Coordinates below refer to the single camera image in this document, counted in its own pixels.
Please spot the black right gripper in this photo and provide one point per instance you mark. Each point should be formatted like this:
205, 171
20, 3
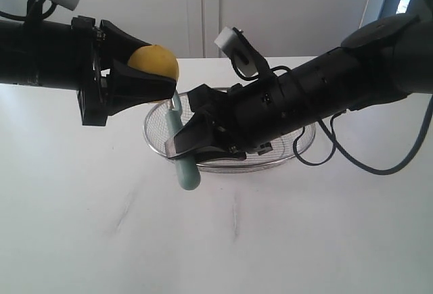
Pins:
242, 119

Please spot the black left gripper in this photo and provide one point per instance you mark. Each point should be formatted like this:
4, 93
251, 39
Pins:
102, 47

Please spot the teal handled vegetable peeler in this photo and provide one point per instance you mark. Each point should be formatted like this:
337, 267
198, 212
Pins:
188, 174

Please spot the yellow lemon with sticker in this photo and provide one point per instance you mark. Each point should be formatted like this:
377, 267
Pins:
155, 59

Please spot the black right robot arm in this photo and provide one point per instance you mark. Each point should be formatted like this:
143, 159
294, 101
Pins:
382, 62

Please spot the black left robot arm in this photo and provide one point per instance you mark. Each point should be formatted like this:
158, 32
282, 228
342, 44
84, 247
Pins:
38, 55

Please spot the oval wire mesh basket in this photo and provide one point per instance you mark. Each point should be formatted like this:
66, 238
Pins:
155, 133

